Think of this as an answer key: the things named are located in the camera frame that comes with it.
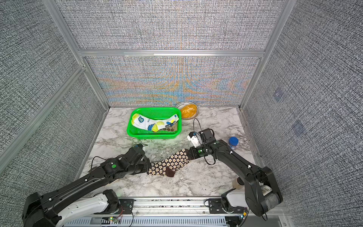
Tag brown checkered argyle sock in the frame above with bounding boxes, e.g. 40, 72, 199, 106
163, 123, 178, 132

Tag white sock blue yellow patches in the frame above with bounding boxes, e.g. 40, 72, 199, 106
131, 113, 179, 132

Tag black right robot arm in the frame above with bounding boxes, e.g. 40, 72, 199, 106
187, 128, 283, 217

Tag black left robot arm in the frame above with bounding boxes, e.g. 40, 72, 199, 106
22, 144, 151, 227

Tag blue lid jar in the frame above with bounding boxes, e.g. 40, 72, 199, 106
228, 137, 239, 149

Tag patterned white bowl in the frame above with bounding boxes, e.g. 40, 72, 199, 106
175, 101, 199, 120

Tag orange fruit in bowl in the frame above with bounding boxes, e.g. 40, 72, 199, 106
181, 104, 198, 119

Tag brown jar black lid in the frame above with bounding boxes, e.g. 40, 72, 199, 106
233, 177, 244, 190

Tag green plastic basket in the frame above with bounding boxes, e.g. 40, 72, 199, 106
127, 107, 182, 140

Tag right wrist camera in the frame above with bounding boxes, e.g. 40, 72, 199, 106
187, 131, 203, 148

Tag aluminium front rail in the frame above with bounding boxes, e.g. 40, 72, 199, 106
64, 197, 294, 227

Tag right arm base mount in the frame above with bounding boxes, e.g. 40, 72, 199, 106
206, 189, 249, 214

